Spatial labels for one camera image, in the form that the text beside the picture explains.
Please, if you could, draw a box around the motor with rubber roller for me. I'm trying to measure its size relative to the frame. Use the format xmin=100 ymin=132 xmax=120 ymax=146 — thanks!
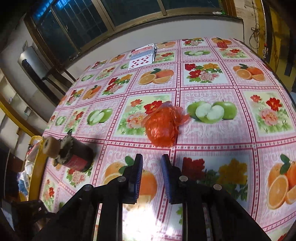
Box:
xmin=43 ymin=129 xmax=95 ymax=172

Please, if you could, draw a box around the yellow cardboard tray box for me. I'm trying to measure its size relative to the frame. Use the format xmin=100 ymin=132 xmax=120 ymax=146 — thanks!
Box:
xmin=17 ymin=136 xmax=47 ymax=201

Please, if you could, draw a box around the red plastic bag ball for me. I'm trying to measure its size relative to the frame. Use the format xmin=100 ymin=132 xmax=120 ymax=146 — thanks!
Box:
xmin=142 ymin=101 xmax=190 ymax=148

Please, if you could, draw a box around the floral fruit tablecloth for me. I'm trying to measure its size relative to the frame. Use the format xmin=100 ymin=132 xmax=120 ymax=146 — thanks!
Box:
xmin=39 ymin=37 xmax=295 ymax=240

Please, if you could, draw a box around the wooden chair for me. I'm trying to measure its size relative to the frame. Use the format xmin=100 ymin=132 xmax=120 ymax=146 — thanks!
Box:
xmin=41 ymin=68 xmax=73 ymax=95

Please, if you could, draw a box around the silver tower air conditioner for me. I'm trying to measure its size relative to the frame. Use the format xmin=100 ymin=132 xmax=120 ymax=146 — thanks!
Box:
xmin=18 ymin=46 xmax=65 ymax=106

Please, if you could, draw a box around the playing cards stack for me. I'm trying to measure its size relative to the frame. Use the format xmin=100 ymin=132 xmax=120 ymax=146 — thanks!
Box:
xmin=128 ymin=43 xmax=157 ymax=70

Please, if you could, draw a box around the white wall shelf cabinet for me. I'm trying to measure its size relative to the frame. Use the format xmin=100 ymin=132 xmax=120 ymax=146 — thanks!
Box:
xmin=0 ymin=72 xmax=47 ymax=160

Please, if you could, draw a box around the wooden window frame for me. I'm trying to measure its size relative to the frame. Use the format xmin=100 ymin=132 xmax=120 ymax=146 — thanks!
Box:
xmin=23 ymin=0 xmax=237 ymax=69

